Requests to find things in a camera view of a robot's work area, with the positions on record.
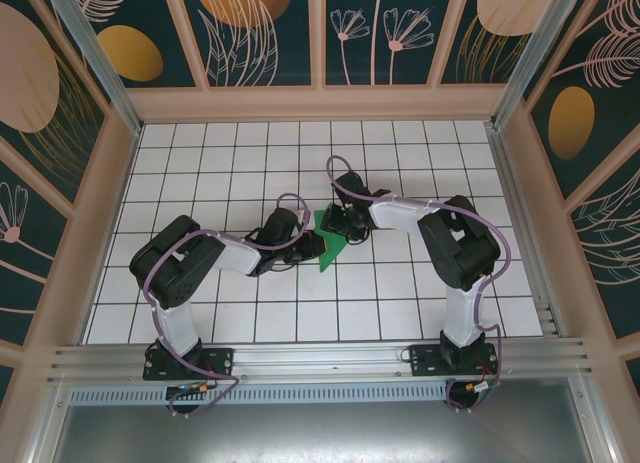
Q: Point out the aluminium side rail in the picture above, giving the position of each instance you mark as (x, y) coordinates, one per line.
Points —
(517, 208)

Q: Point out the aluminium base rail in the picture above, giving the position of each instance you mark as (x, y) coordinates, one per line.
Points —
(320, 355)

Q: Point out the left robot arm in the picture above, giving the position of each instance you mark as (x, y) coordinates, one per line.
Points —
(172, 268)

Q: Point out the green paper sheet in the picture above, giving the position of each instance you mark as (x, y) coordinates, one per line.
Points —
(331, 255)

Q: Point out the grey metal panel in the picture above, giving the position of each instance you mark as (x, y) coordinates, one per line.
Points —
(320, 433)

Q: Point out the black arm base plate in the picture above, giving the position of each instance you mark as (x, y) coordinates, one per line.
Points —
(220, 363)
(425, 360)

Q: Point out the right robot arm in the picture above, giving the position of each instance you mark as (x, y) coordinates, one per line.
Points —
(460, 248)

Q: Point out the aluminium frame post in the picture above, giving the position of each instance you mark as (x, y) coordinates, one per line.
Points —
(110, 78)
(530, 58)

